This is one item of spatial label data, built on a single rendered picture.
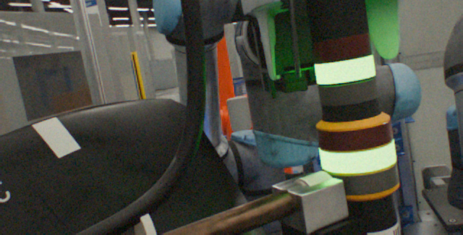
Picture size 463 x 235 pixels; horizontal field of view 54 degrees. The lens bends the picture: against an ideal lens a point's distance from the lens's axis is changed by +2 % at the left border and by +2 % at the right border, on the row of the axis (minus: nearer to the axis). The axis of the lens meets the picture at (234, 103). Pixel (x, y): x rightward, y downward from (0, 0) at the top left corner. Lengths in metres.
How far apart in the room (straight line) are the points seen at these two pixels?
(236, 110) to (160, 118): 3.77
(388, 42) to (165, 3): 0.56
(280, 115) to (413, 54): 1.65
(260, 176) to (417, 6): 1.29
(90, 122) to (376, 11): 0.21
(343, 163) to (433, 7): 1.92
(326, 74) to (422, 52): 1.89
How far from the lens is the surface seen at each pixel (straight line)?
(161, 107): 0.38
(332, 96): 0.27
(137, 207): 0.22
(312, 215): 0.25
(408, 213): 1.31
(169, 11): 0.81
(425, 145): 2.21
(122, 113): 0.36
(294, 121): 0.52
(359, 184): 0.27
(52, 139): 0.33
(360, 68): 0.26
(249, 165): 1.06
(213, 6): 0.83
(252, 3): 0.27
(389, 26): 0.30
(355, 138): 0.26
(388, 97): 0.59
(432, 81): 2.17
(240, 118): 4.13
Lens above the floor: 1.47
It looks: 7 degrees down
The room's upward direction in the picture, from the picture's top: 10 degrees counter-clockwise
